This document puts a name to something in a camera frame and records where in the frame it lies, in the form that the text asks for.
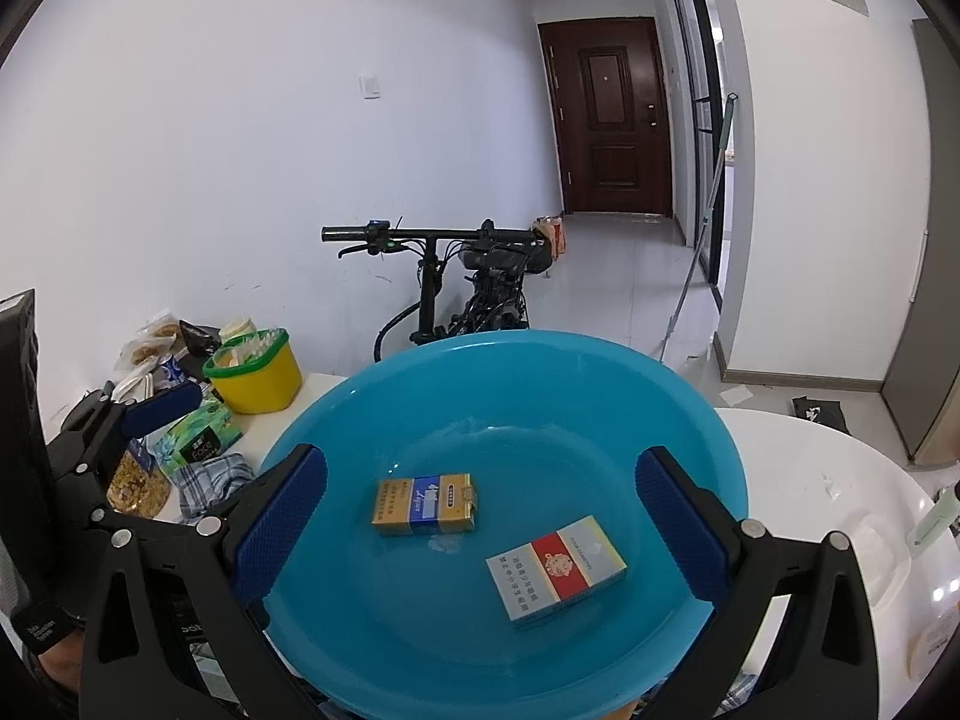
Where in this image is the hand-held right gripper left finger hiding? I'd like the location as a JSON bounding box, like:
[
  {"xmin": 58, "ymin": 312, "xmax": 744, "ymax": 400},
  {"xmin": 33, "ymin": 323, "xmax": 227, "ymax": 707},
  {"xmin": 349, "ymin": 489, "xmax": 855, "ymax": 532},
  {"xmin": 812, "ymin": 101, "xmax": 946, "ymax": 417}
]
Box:
[{"xmin": 79, "ymin": 444, "xmax": 329, "ymax": 720}]

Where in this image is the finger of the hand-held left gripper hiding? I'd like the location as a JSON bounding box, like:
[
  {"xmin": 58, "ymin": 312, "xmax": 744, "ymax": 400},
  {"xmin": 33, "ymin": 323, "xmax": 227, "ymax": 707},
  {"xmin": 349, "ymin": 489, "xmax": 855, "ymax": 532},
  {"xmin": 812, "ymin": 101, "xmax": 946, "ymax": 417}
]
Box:
[{"xmin": 45, "ymin": 381, "xmax": 203, "ymax": 533}]

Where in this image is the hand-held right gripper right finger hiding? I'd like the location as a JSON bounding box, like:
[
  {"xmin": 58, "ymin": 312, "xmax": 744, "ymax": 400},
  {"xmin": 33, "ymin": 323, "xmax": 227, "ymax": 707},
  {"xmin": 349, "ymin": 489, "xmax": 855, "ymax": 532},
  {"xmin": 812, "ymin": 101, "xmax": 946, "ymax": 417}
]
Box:
[{"xmin": 635, "ymin": 446, "xmax": 880, "ymax": 720}]

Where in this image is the red and white cigarette pack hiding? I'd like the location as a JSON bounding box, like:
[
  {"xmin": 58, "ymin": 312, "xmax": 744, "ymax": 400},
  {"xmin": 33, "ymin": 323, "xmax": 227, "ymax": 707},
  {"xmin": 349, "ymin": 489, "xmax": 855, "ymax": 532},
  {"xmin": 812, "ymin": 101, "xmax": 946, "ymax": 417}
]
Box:
[{"xmin": 486, "ymin": 516, "xmax": 628, "ymax": 632}]

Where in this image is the yellow and blue cigarette pack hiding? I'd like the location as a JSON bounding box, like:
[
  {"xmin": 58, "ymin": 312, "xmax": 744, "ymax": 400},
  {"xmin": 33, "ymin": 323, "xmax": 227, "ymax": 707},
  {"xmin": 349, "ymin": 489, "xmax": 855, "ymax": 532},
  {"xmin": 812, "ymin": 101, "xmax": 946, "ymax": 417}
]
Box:
[{"xmin": 371, "ymin": 473, "xmax": 479, "ymax": 537}]

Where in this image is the blue plastic basin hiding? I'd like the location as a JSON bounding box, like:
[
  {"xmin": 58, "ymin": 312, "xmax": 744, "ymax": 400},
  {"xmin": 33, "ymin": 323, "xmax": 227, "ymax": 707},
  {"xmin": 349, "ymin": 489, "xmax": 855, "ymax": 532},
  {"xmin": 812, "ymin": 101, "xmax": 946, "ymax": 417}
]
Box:
[{"xmin": 259, "ymin": 328, "xmax": 749, "ymax": 720}]

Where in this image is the person's left forearm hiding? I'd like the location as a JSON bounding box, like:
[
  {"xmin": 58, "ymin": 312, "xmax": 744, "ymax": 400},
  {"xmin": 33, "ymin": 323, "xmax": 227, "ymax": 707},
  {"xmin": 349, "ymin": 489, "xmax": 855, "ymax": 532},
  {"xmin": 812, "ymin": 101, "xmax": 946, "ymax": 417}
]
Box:
[{"xmin": 0, "ymin": 540, "xmax": 85, "ymax": 720}]

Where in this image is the white desktop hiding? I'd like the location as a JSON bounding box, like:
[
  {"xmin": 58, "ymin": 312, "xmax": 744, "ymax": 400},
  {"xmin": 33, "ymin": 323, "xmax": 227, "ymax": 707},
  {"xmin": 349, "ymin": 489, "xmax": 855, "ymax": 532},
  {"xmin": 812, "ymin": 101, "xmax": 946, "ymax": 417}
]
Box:
[{"xmin": 45, "ymin": 370, "xmax": 955, "ymax": 720}]

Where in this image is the green tissue pack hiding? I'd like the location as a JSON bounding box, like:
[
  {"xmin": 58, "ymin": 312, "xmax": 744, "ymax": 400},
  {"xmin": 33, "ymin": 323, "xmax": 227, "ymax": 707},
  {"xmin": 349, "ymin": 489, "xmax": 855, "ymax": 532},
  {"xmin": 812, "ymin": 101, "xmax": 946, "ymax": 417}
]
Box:
[{"xmin": 152, "ymin": 400, "xmax": 245, "ymax": 478}]

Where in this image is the clear snack packet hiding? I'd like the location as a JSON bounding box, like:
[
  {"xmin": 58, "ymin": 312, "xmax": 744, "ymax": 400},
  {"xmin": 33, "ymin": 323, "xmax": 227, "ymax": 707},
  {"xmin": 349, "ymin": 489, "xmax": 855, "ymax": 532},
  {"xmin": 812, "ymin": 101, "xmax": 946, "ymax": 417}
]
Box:
[{"xmin": 118, "ymin": 313, "xmax": 185, "ymax": 370}]

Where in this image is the clear bag of nuts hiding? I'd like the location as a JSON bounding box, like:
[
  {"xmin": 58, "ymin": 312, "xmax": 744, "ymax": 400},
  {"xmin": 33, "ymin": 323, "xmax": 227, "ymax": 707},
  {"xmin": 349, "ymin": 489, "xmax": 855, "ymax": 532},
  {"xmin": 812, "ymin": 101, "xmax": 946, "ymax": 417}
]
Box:
[{"xmin": 106, "ymin": 436, "xmax": 175, "ymax": 519}]

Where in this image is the black snack packet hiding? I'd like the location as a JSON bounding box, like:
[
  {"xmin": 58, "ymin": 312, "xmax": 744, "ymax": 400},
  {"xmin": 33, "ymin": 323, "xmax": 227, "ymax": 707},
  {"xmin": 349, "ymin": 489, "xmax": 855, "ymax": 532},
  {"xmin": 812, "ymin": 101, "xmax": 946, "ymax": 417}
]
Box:
[{"xmin": 178, "ymin": 320, "xmax": 223, "ymax": 359}]

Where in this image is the plaid cloth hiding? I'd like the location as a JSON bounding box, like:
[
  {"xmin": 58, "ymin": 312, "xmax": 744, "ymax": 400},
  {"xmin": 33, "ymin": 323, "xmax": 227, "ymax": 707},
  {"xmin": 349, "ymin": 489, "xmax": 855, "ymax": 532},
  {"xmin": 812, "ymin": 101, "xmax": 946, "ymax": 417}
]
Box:
[{"xmin": 174, "ymin": 453, "xmax": 257, "ymax": 520}]

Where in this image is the yellow container with green rim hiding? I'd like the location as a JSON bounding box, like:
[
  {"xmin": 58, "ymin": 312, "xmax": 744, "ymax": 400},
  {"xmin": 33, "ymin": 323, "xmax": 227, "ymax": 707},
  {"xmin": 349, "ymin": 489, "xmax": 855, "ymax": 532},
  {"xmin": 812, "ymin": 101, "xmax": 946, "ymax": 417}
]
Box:
[{"xmin": 202, "ymin": 327, "xmax": 303, "ymax": 415}]

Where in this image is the black bag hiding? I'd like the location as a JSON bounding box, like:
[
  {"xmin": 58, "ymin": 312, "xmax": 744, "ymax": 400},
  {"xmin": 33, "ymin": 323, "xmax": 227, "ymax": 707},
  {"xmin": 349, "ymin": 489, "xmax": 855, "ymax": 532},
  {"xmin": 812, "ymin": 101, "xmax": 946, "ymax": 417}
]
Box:
[{"xmin": 789, "ymin": 393, "xmax": 854, "ymax": 434}]

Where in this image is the clear plastic bag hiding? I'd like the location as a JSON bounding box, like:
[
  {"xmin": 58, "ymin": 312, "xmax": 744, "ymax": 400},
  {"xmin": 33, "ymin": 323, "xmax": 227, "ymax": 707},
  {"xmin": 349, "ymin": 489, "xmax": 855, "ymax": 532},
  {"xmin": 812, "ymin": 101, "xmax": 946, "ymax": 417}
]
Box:
[{"xmin": 846, "ymin": 508, "xmax": 917, "ymax": 605}]

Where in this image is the black bicycle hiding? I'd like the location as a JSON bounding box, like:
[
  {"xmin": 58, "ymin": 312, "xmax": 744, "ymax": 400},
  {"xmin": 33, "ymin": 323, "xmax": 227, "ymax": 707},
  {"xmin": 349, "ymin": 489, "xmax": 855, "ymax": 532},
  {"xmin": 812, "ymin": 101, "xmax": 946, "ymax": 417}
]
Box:
[{"xmin": 321, "ymin": 218, "xmax": 560, "ymax": 362}]

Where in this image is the brown wooden door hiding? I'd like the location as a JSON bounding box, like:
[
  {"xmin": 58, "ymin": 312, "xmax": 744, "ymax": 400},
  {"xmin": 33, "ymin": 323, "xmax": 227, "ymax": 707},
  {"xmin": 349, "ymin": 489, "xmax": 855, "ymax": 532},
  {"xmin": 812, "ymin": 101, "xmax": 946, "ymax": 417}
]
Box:
[{"xmin": 537, "ymin": 15, "xmax": 676, "ymax": 221}]

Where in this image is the black framed glass door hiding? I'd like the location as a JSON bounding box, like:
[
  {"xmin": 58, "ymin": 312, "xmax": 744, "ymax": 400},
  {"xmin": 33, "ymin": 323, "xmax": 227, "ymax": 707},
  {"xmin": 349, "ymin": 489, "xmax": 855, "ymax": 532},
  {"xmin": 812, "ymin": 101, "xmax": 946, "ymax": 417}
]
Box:
[{"xmin": 670, "ymin": 0, "xmax": 742, "ymax": 310}]

